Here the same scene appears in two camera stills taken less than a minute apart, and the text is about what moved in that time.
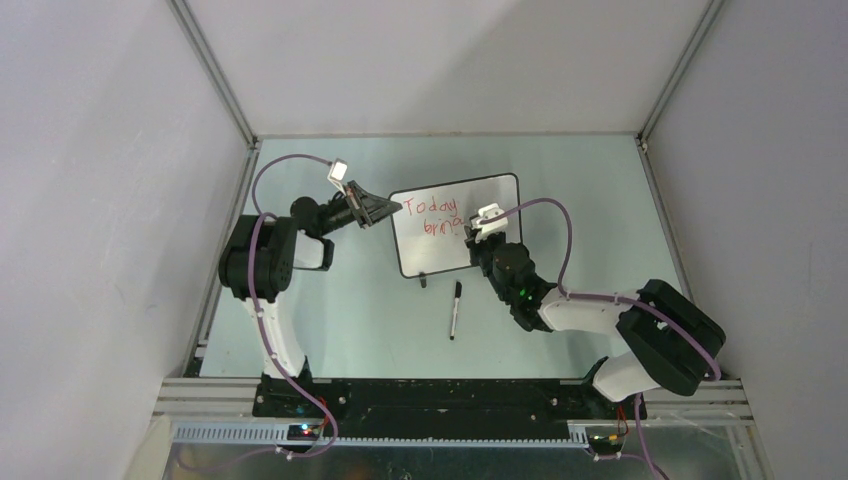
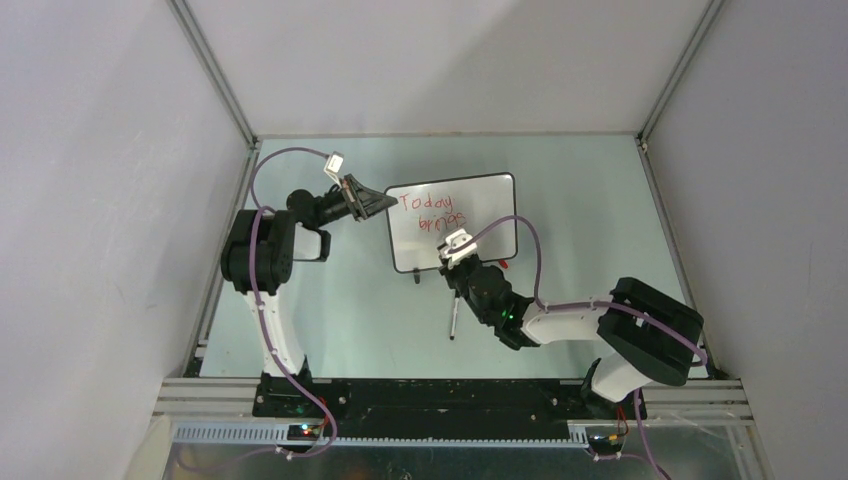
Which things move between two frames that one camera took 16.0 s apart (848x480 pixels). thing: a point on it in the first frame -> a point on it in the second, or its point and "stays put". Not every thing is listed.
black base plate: x=451 y=401 stays put
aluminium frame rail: x=215 y=70 stays put
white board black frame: x=429 y=230 stays put
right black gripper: x=475 y=247 -> x=450 y=273
